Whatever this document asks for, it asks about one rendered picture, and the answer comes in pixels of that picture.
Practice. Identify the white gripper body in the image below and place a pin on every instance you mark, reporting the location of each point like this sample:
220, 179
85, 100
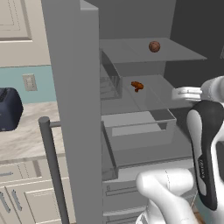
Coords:
186, 93

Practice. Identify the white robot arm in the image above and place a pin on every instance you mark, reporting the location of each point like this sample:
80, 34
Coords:
205, 140

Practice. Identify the glass fridge shelf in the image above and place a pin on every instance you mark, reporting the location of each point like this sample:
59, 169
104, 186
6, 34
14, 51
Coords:
131, 52
151, 93

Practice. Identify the brown egg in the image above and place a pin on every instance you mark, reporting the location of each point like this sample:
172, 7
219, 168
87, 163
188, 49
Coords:
154, 46

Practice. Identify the clear fridge drawer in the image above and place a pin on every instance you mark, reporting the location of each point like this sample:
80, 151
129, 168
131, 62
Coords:
137, 134

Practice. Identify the clear fridge bin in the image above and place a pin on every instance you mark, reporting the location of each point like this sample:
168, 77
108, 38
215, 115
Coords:
108, 157
110, 78

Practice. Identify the grey fridge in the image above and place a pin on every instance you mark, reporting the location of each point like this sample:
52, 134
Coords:
134, 17

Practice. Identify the grey fridge door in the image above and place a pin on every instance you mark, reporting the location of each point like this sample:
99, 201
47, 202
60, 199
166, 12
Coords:
78, 116

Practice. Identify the orange-brown food piece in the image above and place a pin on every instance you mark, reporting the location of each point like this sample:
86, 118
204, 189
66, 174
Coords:
137, 85

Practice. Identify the grey freezer drawer front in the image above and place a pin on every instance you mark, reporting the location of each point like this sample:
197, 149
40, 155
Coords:
122, 217
119, 194

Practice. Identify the dark navy toaster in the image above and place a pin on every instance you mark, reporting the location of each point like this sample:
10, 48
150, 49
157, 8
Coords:
8, 109

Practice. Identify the beige drawer front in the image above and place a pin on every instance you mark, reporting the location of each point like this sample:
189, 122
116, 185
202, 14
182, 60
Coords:
23, 170

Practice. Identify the beige base cupboard door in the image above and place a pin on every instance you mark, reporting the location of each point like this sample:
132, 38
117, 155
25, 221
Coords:
3, 217
40, 204

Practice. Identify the beige wall socket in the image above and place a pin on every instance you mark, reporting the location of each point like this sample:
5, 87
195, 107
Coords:
30, 82

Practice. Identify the beige wall cupboard door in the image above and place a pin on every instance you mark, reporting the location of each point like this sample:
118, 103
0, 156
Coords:
20, 29

